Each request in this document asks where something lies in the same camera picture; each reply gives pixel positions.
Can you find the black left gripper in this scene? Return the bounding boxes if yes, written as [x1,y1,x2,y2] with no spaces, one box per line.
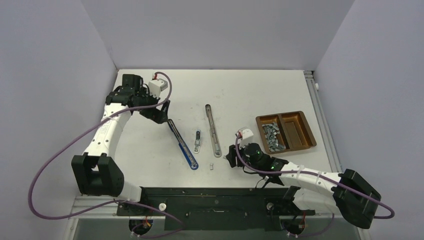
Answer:
[134,87,169,124]

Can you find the silver black stapler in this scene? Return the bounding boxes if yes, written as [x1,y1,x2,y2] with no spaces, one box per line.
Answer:
[205,104,222,158]

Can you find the brown plastic divided tray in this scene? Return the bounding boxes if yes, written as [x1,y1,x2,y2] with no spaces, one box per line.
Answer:
[255,111,317,155]

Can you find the light blue staple box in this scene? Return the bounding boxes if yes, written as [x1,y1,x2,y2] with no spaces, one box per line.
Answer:
[193,129,202,154]

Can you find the blue stapler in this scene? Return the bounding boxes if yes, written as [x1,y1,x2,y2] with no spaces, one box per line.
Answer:
[167,119,199,170]

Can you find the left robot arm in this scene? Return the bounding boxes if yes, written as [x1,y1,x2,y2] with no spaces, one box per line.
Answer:
[71,72,172,215]

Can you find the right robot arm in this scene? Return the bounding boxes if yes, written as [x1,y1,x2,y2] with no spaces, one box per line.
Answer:
[225,143,381,229]

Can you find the pile of grey staples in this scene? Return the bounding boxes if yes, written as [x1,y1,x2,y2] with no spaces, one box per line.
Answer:
[261,121,287,153]

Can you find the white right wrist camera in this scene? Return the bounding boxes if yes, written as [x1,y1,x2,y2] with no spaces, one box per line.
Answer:
[235,127,254,149]

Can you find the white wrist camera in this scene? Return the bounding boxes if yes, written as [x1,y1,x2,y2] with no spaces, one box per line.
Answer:
[147,79,168,99]
[235,127,254,149]

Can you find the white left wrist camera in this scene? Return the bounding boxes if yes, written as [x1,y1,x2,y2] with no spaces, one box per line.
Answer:
[147,79,168,99]

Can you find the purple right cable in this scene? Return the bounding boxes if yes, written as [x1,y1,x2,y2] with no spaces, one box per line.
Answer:
[234,135,396,239]

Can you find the purple cable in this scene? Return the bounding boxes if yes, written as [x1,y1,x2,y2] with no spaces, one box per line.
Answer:
[234,135,396,239]
[27,71,185,239]

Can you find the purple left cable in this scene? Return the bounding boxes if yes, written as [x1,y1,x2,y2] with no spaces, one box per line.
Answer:
[27,71,185,239]

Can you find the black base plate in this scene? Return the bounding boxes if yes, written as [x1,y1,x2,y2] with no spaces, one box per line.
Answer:
[111,187,332,235]

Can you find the aluminium frame rail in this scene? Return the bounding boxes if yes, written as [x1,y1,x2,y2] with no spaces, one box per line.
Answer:
[67,70,369,221]

